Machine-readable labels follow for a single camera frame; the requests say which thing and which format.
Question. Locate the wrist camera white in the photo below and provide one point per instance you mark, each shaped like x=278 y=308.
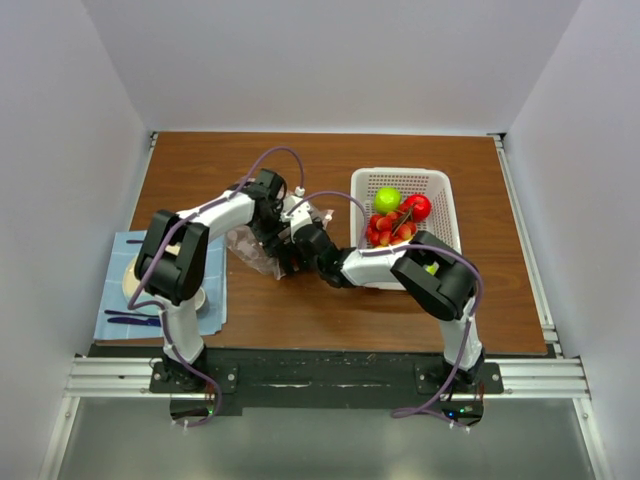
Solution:
x=291 y=201
x=301 y=219

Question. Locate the red fake apple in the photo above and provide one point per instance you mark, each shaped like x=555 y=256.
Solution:
x=418 y=206

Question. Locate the beige ceramic plate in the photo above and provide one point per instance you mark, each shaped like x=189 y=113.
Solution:
x=129 y=286

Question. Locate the red fake cherry bunch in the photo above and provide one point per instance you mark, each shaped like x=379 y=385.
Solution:
x=390 y=229

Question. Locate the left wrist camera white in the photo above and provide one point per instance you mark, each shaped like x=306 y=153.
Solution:
x=291 y=201

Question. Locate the white ceramic cup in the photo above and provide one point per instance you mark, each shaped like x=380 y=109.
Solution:
x=200 y=299

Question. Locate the green fake apple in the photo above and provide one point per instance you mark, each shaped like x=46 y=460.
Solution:
x=386 y=200

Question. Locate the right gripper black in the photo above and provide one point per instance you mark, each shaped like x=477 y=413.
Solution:
x=290 y=250

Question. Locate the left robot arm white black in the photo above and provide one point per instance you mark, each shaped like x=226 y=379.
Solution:
x=171 y=266

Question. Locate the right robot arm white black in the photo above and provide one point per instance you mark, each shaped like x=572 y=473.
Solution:
x=441 y=281

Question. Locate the blue handled utensil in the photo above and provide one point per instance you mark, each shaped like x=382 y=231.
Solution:
x=128 y=318

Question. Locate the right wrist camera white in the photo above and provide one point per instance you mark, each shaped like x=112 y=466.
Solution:
x=301 y=219

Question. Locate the blue checkered cloth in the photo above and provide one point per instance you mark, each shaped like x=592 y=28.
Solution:
x=126 y=245

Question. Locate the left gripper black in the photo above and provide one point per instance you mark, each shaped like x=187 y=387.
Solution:
x=268 y=239

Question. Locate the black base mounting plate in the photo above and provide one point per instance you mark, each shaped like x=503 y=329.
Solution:
x=249 y=378

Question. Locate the white plastic basket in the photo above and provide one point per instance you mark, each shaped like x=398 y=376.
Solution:
x=440 y=210

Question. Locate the clear zip top bag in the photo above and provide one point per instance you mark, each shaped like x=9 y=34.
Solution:
x=277 y=255

